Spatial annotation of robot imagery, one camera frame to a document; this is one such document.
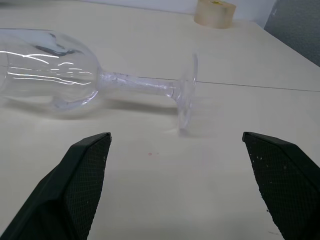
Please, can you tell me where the clear plastic bottle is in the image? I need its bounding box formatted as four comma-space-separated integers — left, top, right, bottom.
0, 28, 200, 137

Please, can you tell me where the beige tape roll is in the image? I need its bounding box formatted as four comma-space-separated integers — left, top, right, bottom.
194, 0, 237, 30

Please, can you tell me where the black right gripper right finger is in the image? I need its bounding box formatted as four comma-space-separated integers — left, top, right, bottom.
241, 131, 320, 240

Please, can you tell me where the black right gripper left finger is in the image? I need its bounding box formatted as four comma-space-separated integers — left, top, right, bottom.
0, 132, 112, 240

